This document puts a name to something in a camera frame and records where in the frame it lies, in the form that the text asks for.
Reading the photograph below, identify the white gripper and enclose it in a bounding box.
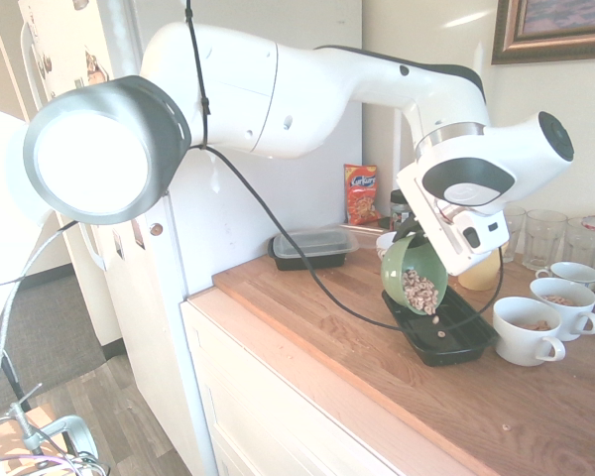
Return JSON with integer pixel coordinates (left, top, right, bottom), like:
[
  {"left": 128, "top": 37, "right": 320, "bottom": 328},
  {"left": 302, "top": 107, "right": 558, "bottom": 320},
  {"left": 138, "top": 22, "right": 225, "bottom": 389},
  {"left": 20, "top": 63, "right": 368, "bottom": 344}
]
[{"left": 394, "top": 163, "right": 501, "bottom": 278}]

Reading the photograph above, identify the green ceramic bowl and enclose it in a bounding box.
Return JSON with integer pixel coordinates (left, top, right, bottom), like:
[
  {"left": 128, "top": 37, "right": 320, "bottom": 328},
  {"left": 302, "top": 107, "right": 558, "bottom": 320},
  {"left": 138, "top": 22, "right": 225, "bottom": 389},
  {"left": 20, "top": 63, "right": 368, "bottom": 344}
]
[{"left": 380, "top": 233, "right": 450, "bottom": 317}]

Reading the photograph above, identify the cereal rings heap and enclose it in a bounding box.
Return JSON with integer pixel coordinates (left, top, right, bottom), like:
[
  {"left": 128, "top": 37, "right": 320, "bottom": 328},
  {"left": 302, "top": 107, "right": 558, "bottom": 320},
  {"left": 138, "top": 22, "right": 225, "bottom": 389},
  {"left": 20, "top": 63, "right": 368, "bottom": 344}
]
[{"left": 400, "top": 269, "right": 448, "bottom": 339}]

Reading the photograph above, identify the glass jar with black lid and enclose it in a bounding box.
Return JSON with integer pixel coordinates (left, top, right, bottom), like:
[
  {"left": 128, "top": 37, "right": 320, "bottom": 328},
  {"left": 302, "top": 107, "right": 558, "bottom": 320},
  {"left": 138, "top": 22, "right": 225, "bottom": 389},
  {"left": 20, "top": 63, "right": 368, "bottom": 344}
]
[{"left": 389, "top": 188, "right": 417, "bottom": 232}]

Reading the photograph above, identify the white bowl with swirl pattern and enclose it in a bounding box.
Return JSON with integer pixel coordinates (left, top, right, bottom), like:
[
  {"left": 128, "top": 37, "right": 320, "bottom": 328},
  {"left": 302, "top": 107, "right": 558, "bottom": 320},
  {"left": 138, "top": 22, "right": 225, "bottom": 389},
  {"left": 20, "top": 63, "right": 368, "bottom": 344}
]
[{"left": 375, "top": 230, "right": 401, "bottom": 262}]

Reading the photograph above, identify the red snack chips bag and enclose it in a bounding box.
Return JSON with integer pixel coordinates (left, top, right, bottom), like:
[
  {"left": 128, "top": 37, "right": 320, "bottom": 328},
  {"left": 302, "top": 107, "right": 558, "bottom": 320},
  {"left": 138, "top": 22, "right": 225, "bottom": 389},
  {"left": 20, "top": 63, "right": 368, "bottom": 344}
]
[{"left": 343, "top": 163, "right": 384, "bottom": 227}]

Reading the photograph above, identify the yellow ceramic mug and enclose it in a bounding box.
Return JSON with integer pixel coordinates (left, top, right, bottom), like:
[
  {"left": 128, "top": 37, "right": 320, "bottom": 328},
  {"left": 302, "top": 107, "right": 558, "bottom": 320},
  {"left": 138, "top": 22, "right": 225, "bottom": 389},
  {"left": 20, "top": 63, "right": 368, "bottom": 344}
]
[{"left": 456, "top": 245, "right": 504, "bottom": 293}]

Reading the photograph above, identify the black container with clear lid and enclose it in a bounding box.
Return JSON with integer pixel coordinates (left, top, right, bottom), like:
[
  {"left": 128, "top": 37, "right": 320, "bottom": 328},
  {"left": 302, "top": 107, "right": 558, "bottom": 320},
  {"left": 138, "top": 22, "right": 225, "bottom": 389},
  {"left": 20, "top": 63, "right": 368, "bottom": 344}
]
[{"left": 267, "top": 226, "right": 361, "bottom": 273}]

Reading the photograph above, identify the clear glass tumbler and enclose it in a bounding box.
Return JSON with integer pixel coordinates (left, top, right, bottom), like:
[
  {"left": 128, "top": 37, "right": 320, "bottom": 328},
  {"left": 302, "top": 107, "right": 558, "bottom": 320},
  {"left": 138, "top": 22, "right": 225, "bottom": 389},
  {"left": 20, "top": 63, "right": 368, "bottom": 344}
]
[
  {"left": 500, "top": 205, "right": 528, "bottom": 264},
  {"left": 564, "top": 216, "right": 595, "bottom": 280},
  {"left": 523, "top": 209, "right": 569, "bottom": 272}
]

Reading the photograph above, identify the black open plastic tray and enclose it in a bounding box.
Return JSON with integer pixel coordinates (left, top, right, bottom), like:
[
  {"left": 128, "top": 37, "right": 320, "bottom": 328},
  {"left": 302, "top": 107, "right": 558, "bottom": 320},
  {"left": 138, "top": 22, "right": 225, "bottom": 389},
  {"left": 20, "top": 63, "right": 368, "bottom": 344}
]
[{"left": 380, "top": 285, "right": 500, "bottom": 368}]

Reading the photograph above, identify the white refrigerator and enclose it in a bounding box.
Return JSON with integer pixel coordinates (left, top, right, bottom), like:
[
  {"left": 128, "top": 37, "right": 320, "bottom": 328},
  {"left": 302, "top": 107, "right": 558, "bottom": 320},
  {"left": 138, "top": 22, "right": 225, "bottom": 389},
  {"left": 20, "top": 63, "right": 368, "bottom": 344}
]
[{"left": 0, "top": 0, "right": 364, "bottom": 476}]

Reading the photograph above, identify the white drawer cabinet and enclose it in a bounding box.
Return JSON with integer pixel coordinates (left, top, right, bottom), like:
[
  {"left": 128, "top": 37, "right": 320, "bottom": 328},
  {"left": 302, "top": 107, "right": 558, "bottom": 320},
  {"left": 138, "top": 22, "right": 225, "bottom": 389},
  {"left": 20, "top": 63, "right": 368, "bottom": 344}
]
[{"left": 180, "top": 287, "right": 477, "bottom": 476}]

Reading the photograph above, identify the silver metal clamp stand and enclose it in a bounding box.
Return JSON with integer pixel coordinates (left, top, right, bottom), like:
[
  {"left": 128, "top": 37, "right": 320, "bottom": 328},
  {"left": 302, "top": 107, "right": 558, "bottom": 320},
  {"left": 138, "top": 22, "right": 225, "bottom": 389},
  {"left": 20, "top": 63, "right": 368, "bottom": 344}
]
[{"left": 0, "top": 381, "right": 111, "bottom": 476}]

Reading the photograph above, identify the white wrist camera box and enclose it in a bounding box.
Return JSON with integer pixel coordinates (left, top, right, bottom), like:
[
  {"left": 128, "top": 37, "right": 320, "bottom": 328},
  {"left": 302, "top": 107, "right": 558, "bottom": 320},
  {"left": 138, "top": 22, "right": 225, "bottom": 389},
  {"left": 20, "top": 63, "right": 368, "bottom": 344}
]
[{"left": 448, "top": 207, "right": 510, "bottom": 257}]

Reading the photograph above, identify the white cup with handle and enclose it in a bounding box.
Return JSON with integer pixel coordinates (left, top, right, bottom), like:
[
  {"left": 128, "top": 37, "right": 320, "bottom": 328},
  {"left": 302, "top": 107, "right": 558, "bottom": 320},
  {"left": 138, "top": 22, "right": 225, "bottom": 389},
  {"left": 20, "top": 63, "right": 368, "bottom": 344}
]
[
  {"left": 535, "top": 261, "right": 595, "bottom": 292},
  {"left": 529, "top": 277, "right": 595, "bottom": 343},
  {"left": 492, "top": 296, "right": 567, "bottom": 368}
]

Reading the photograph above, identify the framed picture with brown frame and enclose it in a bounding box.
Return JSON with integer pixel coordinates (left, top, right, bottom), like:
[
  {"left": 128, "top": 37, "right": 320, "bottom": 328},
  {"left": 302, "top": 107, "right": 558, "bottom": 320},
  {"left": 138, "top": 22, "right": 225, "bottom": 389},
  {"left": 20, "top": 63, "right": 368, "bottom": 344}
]
[{"left": 491, "top": 0, "right": 595, "bottom": 66}]

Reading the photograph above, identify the silver braided cable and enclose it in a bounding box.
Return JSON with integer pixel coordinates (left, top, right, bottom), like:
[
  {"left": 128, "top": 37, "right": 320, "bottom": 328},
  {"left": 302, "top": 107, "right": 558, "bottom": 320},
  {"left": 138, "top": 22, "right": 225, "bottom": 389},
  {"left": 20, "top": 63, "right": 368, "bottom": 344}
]
[{"left": 0, "top": 220, "right": 79, "bottom": 476}]

